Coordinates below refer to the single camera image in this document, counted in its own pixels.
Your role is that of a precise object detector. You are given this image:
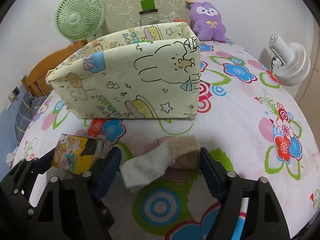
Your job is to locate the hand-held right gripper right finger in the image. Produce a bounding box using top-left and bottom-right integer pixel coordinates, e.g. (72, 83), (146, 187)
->
(200, 147), (292, 240)

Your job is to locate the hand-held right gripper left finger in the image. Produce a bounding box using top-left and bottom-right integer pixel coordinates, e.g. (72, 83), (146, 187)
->
(37, 147), (122, 240)

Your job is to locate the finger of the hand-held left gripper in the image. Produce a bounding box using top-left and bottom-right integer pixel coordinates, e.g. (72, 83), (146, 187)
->
(10, 150), (57, 180)

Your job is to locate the cartoon print tissue pack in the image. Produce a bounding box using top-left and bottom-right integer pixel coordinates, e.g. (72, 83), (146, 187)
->
(51, 134), (97, 175)

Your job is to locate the white and tan soft bundle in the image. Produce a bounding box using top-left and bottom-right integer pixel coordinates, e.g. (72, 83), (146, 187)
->
(119, 135), (200, 193)

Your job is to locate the yellow cartoon print storage box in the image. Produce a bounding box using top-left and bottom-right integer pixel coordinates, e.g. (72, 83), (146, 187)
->
(46, 22), (200, 120)

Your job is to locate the grey plaid cushion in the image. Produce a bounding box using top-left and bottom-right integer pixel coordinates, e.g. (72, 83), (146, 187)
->
(15, 95), (48, 133)

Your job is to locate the floral printed sheet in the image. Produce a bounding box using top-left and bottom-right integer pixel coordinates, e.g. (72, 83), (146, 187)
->
(10, 39), (320, 240)

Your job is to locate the wooden bed headboard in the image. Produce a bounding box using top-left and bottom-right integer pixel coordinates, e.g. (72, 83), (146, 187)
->
(21, 40), (88, 98)

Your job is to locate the white desk fan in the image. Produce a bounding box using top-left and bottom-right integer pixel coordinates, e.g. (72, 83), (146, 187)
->
(266, 34), (311, 87)

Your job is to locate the purple plush toy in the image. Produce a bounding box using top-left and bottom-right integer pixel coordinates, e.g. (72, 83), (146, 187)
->
(185, 0), (227, 42)

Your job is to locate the green desk fan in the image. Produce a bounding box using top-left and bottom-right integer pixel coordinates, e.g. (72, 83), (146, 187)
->
(55, 0), (106, 42)

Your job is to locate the glass jar with green cap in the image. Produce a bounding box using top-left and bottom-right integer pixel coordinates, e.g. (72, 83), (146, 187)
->
(139, 0), (159, 27)

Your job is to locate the printed cardboard sheet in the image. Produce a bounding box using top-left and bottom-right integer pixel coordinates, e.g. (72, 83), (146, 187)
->
(103, 0), (189, 30)

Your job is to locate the wall socket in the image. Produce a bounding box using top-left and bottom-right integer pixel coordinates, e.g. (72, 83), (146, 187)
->
(9, 86), (20, 100)

